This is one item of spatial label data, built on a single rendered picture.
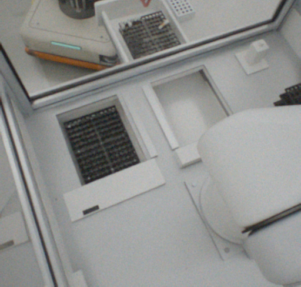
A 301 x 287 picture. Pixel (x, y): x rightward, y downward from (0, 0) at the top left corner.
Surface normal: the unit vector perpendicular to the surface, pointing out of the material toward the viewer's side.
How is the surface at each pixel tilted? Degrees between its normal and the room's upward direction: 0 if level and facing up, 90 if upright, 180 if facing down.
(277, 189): 14
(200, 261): 0
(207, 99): 0
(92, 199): 0
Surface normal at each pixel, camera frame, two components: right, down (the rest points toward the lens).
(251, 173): -0.44, -0.16
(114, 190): 0.05, -0.40
